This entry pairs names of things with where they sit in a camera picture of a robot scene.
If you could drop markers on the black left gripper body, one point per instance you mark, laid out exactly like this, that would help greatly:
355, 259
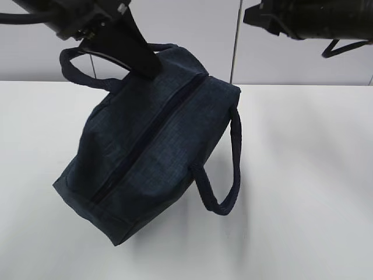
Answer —
75, 17

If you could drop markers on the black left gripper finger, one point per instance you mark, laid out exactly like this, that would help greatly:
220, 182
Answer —
117, 39

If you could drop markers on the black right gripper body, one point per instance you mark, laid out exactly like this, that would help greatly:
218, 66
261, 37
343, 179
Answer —
271, 16

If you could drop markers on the navy blue lunch bag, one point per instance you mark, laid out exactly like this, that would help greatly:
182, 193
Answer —
147, 141

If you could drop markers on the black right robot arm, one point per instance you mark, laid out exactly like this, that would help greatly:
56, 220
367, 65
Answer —
313, 19

